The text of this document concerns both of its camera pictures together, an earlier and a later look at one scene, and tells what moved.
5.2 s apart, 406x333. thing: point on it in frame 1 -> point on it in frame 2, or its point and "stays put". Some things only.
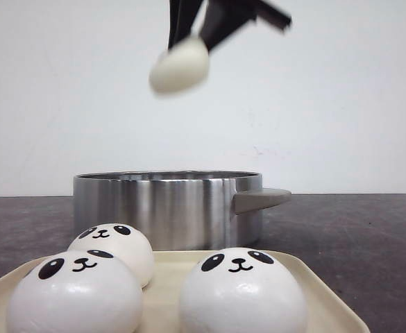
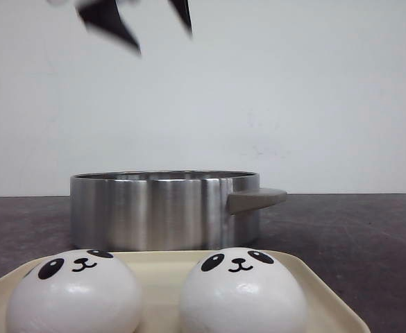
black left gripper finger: [224, 17] -> [182, 11]
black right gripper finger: [182, 14] -> [104, 14]
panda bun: [77, 291] stays put
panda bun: [241, 290] stays put
